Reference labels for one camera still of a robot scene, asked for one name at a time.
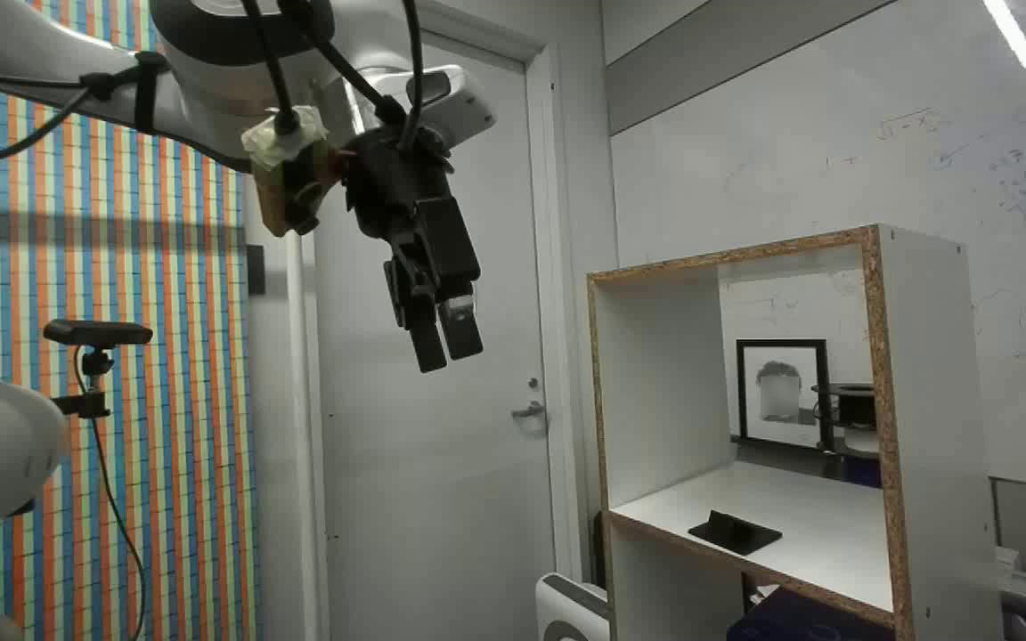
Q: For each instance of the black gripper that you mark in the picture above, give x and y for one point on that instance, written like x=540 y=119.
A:
x=418 y=219

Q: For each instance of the black object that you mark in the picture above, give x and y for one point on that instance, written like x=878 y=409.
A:
x=732 y=532

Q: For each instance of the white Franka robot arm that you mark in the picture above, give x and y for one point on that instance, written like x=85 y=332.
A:
x=14 y=40

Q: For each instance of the white wooden shelf unit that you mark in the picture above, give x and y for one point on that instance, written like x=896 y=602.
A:
x=934 y=451

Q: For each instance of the grey room door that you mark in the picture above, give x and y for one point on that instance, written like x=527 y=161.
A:
x=444 y=476

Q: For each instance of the white air purifier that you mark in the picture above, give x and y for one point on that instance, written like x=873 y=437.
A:
x=571 y=609

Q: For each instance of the colourful striped backdrop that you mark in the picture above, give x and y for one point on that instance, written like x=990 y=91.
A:
x=123 y=235

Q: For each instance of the black framed portrait picture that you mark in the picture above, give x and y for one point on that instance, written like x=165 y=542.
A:
x=783 y=392

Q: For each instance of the large white whiteboard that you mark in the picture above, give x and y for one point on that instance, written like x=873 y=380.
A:
x=800 y=142

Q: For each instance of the dark blue box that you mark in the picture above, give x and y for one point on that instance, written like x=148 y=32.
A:
x=810 y=622

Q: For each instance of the dark wall switch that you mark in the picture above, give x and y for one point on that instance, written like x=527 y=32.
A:
x=255 y=272

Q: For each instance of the yellowish wrist camera mount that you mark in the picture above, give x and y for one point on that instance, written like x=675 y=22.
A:
x=286 y=171

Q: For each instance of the black camera on stand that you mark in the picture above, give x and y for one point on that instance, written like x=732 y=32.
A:
x=96 y=332

